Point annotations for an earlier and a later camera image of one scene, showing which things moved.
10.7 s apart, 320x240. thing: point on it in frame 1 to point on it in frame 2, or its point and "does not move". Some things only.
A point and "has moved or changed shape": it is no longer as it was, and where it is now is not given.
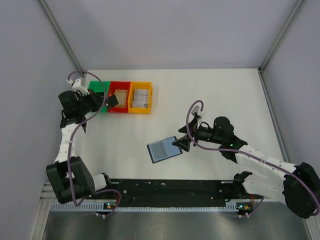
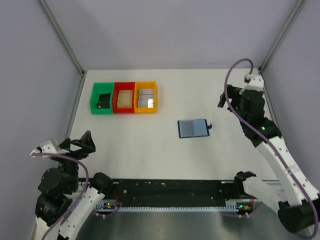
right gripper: [191, 133] to [232, 96]
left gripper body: [100, 99] to [74, 147]
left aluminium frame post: [55, 25] does not move
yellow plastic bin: [139, 85] to [145, 85]
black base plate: [169, 191] does not move
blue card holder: [163, 150] has moved or changed shape
